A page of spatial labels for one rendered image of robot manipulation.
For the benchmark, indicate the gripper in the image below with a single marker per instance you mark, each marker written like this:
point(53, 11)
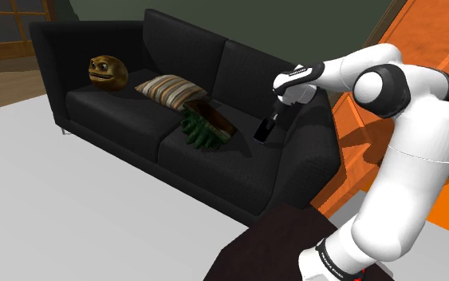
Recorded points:
point(277, 111)

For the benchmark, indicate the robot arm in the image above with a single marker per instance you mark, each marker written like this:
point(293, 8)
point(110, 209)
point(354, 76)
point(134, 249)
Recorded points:
point(414, 155)

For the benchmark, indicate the black phone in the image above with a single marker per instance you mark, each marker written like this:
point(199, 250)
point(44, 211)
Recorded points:
point(263, 132)

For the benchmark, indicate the striped cushion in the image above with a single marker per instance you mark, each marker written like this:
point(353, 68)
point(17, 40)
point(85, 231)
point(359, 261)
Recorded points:
point(171, 90)

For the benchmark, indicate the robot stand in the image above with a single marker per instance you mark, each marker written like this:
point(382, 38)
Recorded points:
point(270, 241)

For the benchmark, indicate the black fabric sofa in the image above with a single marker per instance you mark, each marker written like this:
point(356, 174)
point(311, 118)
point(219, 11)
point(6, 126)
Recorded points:
point(115, 116)

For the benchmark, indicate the brown face ball toy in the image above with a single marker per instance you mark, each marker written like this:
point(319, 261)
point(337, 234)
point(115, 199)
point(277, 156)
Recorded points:
point(107, 74)

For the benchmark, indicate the wooden frame window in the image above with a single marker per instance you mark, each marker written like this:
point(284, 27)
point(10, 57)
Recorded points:
point(10, 46)

